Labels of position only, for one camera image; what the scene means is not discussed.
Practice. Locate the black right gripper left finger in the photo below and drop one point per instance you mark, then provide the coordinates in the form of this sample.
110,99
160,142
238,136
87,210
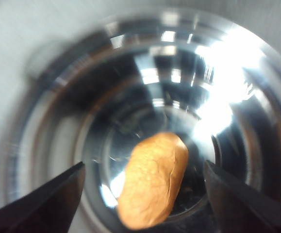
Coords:
49,208

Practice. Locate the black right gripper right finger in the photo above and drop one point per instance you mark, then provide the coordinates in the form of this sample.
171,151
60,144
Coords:
238,207

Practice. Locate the green electric steamer pot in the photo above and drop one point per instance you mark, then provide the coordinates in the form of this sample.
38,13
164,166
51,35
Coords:
87,81

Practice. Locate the brown potato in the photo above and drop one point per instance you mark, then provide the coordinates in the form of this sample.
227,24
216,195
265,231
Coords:
152,180

